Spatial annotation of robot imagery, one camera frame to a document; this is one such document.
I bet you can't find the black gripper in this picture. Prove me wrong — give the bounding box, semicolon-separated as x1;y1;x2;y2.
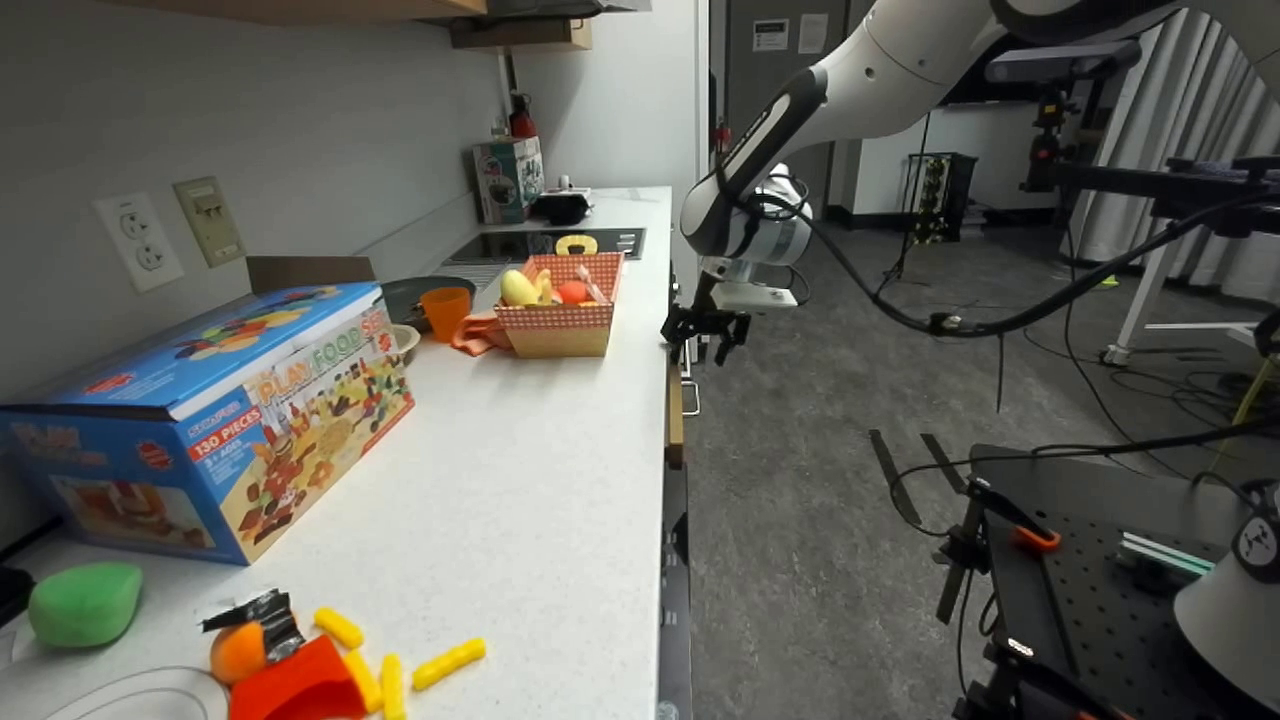
660;296;756;370

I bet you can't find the wooden basket of fruit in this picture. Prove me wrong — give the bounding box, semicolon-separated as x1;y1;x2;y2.
493;248;628;359

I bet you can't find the yellow toy fruit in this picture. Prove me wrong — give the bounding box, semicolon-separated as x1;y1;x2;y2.
497;265;542;311

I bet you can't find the black cooktop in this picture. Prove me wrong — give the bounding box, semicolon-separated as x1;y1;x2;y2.
443;222;648;266

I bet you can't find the orange toy cup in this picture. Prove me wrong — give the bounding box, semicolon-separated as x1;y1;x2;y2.
414;283;481;345

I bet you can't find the red fire extinguisher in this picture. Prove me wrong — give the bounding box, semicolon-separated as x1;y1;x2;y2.
499;52;542;142

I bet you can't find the small patterned bowl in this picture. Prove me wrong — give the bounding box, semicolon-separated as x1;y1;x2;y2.
382;320;428;370

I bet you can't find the dark round pan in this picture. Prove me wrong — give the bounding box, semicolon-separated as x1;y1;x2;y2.
379;273;481;331

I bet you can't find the orange clamp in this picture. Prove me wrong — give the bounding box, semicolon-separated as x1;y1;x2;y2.
1011;521;1067;558

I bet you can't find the yellow toy fry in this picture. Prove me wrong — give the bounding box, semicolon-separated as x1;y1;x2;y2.
406;636;493;694
377;649;413;720
307;602;368;652

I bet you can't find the blue toy food box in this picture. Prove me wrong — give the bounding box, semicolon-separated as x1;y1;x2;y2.
0;276;418;567

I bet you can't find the black perforated table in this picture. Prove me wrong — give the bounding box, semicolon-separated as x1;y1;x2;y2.
964;439;1280;720

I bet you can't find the red fries container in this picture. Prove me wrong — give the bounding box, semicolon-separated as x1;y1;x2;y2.
227;631;373;720

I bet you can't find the grey curtain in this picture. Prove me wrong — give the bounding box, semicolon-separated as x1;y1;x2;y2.
1065;0;1280;304

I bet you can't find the orange toy ball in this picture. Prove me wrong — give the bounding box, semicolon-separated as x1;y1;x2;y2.
209;619;273;688

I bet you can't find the white cone shaped base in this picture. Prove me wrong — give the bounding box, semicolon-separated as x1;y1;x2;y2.
1172;551;1280;717

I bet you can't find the white empty plate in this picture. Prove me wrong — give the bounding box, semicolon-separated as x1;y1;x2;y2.
42;661;232;720

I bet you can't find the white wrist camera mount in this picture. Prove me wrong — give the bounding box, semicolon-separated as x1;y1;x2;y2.
713;254;803;320

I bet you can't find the black wire rack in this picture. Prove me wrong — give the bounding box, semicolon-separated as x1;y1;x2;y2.
902;147;980;248

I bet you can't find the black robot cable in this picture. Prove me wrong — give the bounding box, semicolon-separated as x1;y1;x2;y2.
737;184;1280;340

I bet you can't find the beige switch plate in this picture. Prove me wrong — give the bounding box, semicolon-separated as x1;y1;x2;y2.
172;172;248;273

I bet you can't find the white wall outlet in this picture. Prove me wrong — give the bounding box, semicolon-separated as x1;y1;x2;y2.
90;186;187;296

